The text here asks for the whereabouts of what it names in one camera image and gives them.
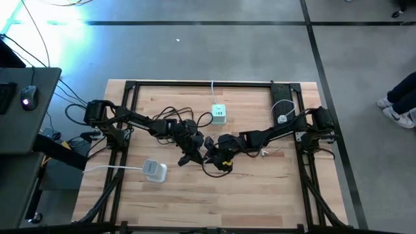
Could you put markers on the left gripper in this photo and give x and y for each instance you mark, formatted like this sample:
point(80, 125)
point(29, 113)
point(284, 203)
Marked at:
point(191, 144)

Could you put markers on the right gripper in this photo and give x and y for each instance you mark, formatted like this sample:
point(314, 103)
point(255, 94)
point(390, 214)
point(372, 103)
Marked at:
point(229, 143)

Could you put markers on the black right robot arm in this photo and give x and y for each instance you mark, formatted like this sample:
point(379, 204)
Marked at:
point(279, 133)

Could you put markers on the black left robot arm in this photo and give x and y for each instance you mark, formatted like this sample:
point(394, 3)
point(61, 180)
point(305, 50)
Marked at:
point(143, 122)

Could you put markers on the green white cube power strip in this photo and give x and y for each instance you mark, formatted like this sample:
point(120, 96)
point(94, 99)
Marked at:
point(218, 118)

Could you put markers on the white charger adapter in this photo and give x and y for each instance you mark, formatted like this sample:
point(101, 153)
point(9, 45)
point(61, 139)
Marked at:
point(155, 170)

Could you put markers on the white plug adapter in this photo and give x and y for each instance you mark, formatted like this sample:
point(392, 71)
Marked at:
point(282, 119)

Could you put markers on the black power strip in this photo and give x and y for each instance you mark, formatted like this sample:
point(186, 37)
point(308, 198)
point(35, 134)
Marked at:
point(280, 94)

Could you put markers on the black plug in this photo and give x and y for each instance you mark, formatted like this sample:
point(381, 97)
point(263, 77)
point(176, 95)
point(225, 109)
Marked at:
point(89, 135)

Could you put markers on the black desk leg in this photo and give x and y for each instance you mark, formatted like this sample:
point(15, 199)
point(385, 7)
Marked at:
point(58, 151)

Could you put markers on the grey side desk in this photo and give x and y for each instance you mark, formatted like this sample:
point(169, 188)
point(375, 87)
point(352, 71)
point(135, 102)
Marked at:
point(35, 130)

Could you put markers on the black desk caster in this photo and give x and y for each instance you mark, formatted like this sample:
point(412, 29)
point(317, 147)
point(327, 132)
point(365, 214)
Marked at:
point(35, 218)

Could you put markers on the white shoe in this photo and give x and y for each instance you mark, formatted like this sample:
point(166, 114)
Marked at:
point(385, 103)
point(399, 117)

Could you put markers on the black computer mouse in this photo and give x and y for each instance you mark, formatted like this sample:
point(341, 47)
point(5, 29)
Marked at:
point(29, 97)

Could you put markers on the person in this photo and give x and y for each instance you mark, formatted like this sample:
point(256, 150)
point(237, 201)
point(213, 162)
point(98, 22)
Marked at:
point(404, 94)

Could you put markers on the black keyboard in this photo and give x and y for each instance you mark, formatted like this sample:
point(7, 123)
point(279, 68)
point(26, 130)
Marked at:
point(6, 97)

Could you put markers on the laptop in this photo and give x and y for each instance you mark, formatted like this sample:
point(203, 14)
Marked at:
point(9, 57)

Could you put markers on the black aluminium table frame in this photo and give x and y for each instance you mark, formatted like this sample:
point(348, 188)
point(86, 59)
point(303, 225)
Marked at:
point(195, 84)

